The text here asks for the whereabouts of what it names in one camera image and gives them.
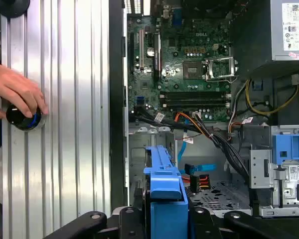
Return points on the grey metal disk bay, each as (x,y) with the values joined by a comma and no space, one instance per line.
(139,154)

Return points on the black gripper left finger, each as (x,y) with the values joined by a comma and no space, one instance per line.
(94,221)

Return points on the small blue heat sink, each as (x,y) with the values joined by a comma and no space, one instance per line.
(140,100)

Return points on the thin metal locking lever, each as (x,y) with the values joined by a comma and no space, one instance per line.
(221,81)

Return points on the grey metal drive cage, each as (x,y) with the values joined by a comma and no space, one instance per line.
(259,169)

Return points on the blue video port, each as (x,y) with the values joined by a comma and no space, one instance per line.
(177,17)

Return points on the white expansion slot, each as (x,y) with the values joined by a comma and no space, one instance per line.
(140,49)

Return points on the green motherboard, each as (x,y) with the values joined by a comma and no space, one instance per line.
(179,49)

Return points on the silver coin battery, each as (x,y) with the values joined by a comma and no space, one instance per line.
(150,51)

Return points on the blue plastic drive bracket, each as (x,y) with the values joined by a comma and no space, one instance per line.
(284,147)

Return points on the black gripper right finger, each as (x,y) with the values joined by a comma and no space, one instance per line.
(251,226)

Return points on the black RAM slot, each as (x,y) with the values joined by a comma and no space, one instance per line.
(193,94)
(193,102)

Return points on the open black PC case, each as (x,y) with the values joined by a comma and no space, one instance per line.
(117,99)

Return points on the grey power supply unit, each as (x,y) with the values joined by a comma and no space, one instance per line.
(291,27)

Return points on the round black table foot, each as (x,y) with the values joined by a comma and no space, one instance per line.
(13,7)

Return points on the long black expansion slot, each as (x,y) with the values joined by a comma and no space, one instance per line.
(157,54)

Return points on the person's bare hand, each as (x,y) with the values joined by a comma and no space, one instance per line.
(12,87)

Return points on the hard disk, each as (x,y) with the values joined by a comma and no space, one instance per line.
(165,179)

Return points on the metal socket cover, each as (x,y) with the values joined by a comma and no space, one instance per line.
(220,67)

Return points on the CPU socket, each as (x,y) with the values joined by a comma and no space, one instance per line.
(192,70)

